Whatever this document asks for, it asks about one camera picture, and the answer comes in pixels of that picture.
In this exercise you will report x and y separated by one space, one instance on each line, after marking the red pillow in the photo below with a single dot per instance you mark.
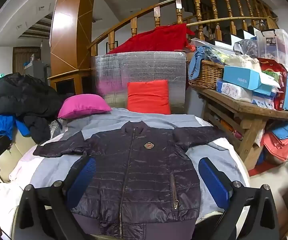
149 97

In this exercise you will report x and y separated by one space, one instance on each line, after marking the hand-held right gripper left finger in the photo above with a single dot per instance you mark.
80 180

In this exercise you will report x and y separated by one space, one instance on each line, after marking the red velvet cloth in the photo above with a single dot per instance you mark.
156 38

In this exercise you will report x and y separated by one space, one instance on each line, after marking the light blue shoe box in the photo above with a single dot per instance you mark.
241 77

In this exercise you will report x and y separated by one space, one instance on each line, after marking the clear plastic storage box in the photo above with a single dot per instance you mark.
279 47

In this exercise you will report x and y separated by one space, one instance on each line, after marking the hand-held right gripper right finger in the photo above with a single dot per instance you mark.
214 182

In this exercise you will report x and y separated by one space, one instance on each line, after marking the wicker basket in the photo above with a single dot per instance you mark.
206 75

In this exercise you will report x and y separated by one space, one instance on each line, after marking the blue cloth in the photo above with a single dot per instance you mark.
194 62

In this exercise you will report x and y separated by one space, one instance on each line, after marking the magenta pillow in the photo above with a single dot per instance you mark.
84 106

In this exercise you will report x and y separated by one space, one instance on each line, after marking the dark patterned plastic bag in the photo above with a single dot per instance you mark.
246 47

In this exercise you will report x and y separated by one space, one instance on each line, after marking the folded blue cloths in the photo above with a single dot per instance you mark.
282 131

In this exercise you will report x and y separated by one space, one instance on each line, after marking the red floor mat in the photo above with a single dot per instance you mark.
260 170

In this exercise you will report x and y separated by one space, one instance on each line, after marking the black puffer jacket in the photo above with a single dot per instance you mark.
21 97

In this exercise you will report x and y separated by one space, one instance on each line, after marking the curved wooden column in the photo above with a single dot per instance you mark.
69 30

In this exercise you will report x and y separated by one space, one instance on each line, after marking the wooden table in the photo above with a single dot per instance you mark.
246 107

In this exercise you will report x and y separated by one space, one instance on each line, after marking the dark purple quilted jacket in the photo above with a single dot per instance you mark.
139 175

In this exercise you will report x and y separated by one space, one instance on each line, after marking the silver foil insulation panel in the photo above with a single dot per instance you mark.
139 65

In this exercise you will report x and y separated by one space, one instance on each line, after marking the cream fabric bundle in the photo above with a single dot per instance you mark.
241 62

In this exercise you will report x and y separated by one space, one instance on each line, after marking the white tissue pack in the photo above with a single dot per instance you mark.
234 91

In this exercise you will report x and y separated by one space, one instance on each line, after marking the blue jacket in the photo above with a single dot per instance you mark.
1 127

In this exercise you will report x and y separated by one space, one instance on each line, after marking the stack of coral cloths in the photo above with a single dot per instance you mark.
276 147

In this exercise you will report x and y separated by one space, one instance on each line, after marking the wooden stair railing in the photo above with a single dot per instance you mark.
157 17

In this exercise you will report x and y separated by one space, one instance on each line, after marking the grey cabinet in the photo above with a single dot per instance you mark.
35 71

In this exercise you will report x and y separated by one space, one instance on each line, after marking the grey blanket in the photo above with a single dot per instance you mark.
104 120

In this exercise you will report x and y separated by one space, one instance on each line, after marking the white blue dotted pack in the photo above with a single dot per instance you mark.
262 102

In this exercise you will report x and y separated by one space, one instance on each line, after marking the red gift box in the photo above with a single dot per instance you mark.
281 85

